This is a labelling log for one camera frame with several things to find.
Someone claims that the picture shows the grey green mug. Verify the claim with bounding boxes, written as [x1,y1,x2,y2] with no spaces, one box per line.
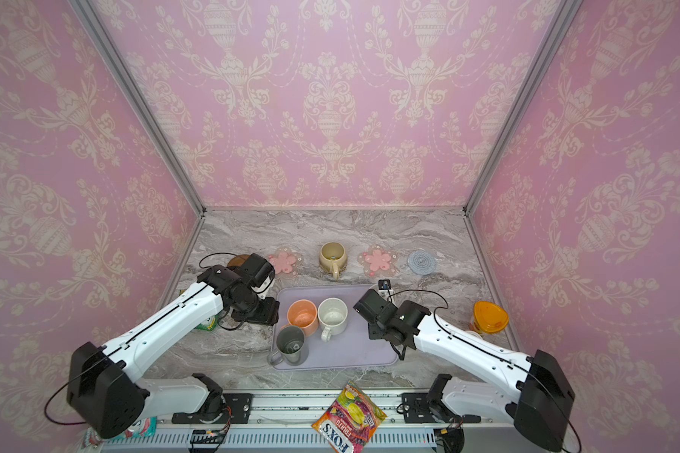
[267,325,309,366]

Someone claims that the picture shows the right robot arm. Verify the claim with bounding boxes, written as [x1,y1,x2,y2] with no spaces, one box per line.
[353,289,575,452]

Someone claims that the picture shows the aluminium front rail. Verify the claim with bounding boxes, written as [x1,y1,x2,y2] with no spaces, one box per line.
[84,375,574,452]

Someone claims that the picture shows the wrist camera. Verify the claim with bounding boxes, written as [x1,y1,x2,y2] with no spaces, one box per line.
[378,279,392,296]
[239,253,276,294]

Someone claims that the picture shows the peach pink mug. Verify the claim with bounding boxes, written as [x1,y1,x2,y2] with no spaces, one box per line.
[287,299,319,337]

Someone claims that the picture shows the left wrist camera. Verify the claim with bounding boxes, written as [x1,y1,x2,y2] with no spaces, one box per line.
[239,253,276,294]

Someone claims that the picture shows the aluminium corner post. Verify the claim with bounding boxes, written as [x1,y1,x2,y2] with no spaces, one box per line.
[464,0,583,218]
[68,0,206,217]

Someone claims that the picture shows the left aluminium corner post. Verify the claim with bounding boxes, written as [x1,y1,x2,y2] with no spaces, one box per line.
[68,0,206,217]

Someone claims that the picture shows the red Fox's candy bag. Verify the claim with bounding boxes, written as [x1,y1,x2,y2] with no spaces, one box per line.
[312,381,387,453]

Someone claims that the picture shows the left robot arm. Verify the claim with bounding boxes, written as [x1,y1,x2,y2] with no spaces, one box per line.
[66,254,279,439]

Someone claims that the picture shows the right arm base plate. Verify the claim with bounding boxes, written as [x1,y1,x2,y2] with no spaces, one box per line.
[397,393,482,425]

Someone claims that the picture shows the right aluminium corner post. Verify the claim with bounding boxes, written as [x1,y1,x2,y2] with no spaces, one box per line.
[464,0,583,218]

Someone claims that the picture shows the lavender plastic tray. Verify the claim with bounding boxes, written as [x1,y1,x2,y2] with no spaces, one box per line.
[271,283,398,371]

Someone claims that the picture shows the light blue knitted coaster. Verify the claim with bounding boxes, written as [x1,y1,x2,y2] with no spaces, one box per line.
[407,250,436,276]

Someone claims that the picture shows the beige yellow mug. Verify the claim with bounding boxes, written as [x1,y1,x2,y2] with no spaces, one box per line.
[318,242,348,280]

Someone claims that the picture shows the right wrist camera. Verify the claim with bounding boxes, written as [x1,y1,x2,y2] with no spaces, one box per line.
[378,279,392,296]

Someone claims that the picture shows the pink flower coaster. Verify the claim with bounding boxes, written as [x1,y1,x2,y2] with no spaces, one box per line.
[267,247,304,279]
[357,245,399,279]

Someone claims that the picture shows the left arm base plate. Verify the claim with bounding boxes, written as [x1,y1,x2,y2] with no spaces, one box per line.
[171,393,253,425]

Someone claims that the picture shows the brown wooden round coaster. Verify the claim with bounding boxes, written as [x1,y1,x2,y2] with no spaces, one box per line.
[226,254,249,269]

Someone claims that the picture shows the orange lidded jar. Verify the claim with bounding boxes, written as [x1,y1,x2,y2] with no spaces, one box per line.
[470,301,510,334]

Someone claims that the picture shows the yellow green Fox's candy bag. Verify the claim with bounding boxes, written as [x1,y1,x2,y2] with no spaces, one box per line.
[196,315,217,331]

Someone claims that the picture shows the white speckled mug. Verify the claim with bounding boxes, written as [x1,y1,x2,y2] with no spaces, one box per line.
[317,297,349,343]

